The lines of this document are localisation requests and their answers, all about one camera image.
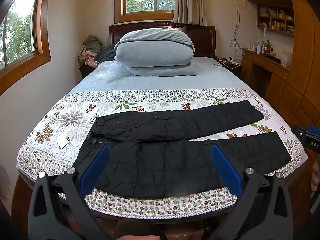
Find black pants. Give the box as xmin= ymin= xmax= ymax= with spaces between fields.
xmin=72 ymin=99 xmax=292 ymax=198

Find folded light blue duvet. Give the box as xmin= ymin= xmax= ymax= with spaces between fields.
xmin=114 ymin=27 xmax=197 ymax=77

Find dark grey blanket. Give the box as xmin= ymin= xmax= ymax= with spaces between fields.
xmin=96 ymin=44 xmax=118 ymax=63

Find beige pleated curtain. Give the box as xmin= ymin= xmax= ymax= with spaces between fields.
xmin=173 ymin=0 xmax=207 ymax=27

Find wooden shelf with books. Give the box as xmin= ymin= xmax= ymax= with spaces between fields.
xmin=257 ymin=4 xmax=296 ymax=38

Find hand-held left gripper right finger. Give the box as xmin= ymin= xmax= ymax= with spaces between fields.
xmin=211 ymin=145 xmax=297 ymax=240

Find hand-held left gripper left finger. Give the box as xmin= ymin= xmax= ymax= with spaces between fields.
xmin=27 ymin=145 xmax=113 ymax=240

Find white bottles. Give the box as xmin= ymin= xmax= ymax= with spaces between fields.
xmin=248 ymin=39 xmax=266 ymax=55

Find large wooden side window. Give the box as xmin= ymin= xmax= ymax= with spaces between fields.
xmin=0 ymin=0 xmax=52 ymax=96

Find light blue bed sheet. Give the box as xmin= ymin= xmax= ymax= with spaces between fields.
xmin=81 ymin=56 xmax=253 ymax=98

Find wooden desk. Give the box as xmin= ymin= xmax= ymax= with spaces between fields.
xmin=240 ymin=49 xmax=291 ymax=105

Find floral quilted bedspread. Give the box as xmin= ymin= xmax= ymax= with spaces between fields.
xmin=16 ymin=87 xmax=303 ymax=218

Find wooden wall cabinet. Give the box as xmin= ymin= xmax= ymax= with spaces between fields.
xmin=244 ymin=0 xmax=320 ymax=133

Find hanging white cables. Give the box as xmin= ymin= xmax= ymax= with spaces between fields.
xmin=230 ymin=0 xmax=245 ymax=57

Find green and red toy figure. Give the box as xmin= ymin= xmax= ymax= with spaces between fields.
xmin=264 ymin=39 xmax=277 ymax=57

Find clear plastic wrap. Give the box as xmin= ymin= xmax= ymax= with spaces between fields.
xmin=95 ymin=61 xmax=126 ymax=82

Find person's right hand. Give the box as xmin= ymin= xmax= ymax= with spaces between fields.
xmin=311 ymin=160 xmax=320 ymax=193

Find white paper tag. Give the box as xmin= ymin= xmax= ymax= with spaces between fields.
xmin=56 ymin=136 xmax=71 ymax=149

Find dark wooden headboard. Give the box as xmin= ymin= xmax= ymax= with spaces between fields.
xmin=109 ymin=21 xmax=217 ymax=58

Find nightstand with power strip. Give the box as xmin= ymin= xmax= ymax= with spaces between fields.
xmin=214 ymin=56 xmax=243 ymax=74

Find pile of clothes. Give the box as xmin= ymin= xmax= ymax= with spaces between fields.
xmin=79 ymin=35 xmax=104 ymax=68

